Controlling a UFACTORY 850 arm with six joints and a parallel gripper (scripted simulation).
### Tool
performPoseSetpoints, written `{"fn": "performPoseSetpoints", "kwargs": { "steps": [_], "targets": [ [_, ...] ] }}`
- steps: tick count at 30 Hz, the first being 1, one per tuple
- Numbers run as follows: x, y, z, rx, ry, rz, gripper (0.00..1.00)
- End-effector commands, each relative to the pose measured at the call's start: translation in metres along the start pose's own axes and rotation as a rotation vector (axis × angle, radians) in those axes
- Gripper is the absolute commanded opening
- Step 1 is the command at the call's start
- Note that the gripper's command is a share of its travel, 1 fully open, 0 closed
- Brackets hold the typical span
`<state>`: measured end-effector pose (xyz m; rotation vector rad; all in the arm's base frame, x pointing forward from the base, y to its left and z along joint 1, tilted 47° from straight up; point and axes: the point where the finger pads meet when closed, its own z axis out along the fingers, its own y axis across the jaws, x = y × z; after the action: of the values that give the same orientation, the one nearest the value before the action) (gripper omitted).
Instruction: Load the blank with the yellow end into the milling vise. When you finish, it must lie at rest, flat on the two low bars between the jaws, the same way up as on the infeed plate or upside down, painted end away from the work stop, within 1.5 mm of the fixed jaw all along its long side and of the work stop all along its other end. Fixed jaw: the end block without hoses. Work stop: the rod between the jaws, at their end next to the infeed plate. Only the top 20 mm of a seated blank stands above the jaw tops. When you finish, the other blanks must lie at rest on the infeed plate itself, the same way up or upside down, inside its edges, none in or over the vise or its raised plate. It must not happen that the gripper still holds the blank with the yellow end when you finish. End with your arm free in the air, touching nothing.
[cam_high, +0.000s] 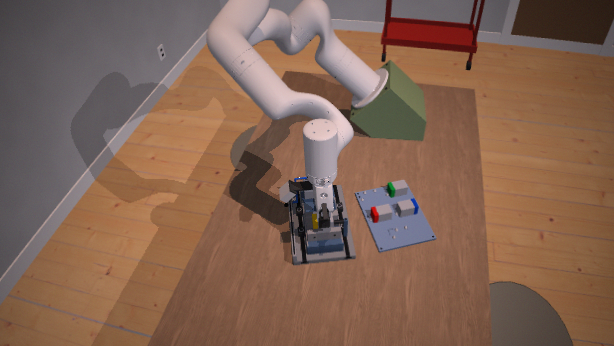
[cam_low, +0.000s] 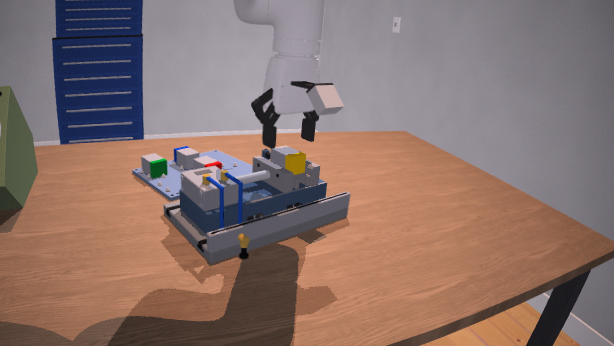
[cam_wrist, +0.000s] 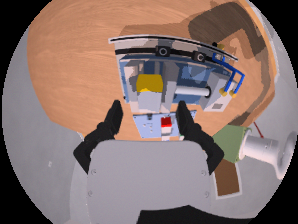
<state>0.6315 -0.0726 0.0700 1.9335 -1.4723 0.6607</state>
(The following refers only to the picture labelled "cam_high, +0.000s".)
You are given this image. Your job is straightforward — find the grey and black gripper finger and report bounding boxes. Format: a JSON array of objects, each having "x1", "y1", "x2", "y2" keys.
[{"x1": 318, "y1": 203, "x2": 330, "y2": 228}]

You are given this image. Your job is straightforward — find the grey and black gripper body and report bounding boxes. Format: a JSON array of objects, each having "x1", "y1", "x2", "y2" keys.
[{"x1": 308, "y1": 180, "x2": 334, "y2": 213}]

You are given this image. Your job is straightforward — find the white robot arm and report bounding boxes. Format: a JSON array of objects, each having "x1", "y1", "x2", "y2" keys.
[{"x1": 206, "y1": 0, "x2": 388, "y2": 203}]

